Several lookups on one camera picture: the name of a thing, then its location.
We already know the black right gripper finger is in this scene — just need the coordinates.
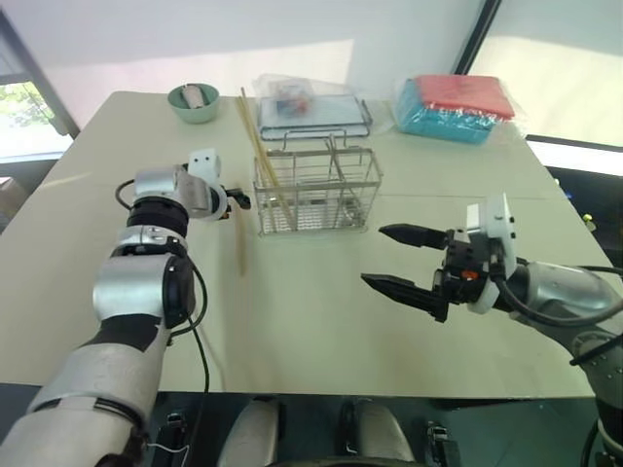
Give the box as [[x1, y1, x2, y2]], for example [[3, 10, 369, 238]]
[[360, 272, 450, 323], [378, 223, 448, 252]]

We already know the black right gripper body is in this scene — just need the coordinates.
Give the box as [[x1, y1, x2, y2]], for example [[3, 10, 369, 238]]
[[432, 227, 508, 307]]

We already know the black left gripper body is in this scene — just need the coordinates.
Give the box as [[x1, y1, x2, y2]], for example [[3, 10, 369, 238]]
[[223, 186, 241, 221]]

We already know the wooden chopstick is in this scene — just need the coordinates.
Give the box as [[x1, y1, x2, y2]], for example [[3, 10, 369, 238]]
[[236, 96, 282, 191], [239, 87, 295, 231]]

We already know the green bowl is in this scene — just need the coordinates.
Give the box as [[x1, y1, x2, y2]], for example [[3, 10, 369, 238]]
[[166, 83, 221, 126]]

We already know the grey roll in bowl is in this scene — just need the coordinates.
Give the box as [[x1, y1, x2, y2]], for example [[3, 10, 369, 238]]
[[181, 85, 209, 111]]

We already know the clear plastic bag with items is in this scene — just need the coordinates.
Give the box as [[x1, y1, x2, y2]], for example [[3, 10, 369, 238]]
[[251, 72, 364, 128]]

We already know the teal and red cloth pack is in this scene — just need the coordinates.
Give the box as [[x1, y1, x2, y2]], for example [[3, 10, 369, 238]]
[[391, 74, 518, 147]]

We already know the grey rounded shape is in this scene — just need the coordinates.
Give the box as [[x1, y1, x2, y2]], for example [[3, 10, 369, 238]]
[[216, 397, 286, 467], [339, 397, 416, 467]]

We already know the black pillar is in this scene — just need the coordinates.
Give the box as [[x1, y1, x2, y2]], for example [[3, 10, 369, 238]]
[[455, 0, 503, 77]]

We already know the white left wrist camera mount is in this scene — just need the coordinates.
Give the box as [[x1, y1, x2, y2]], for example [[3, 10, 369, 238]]
[[187, 149, 230, 223]]

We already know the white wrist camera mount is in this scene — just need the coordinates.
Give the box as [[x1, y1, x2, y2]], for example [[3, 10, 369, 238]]
[[464, 192, 520, 313], [187, 149, 230, 223]]

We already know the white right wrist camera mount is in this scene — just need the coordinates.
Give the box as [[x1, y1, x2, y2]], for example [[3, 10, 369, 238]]
[[464, 192, 520, 313]]

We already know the metal wire basket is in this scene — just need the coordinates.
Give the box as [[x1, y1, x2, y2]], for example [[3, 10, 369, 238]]
[[251, 129, 385, 238]]

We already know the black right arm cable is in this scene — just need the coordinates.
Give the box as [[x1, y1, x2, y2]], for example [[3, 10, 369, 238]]
[[495, 264, 623, 323]]

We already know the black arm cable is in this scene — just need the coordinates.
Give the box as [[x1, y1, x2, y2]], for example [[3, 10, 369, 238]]
[[114, 178, 212, 396], [495, 264, 623, 323]]

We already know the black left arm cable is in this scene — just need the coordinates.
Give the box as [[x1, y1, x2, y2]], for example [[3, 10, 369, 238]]
[[114, 178, 212, 396]]

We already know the black window frame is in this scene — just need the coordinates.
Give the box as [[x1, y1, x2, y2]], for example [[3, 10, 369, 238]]
[[0, 7, 82, 142]]

